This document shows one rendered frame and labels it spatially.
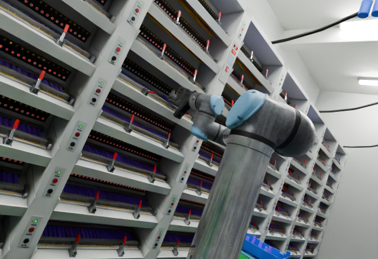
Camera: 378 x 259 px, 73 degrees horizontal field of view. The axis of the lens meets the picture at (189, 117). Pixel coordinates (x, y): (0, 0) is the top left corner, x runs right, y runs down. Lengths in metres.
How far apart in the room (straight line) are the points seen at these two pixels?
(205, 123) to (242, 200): 0.63
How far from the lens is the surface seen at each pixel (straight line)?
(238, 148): 0.61
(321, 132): 3.50
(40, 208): 1.20
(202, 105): 1.20
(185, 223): 1.77
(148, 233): 1.62
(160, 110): 1.33
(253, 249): 1.62
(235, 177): 0.59
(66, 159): 1.15
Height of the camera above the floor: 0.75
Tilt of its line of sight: 9 degrees up
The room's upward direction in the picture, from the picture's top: 22 degrees clockwise
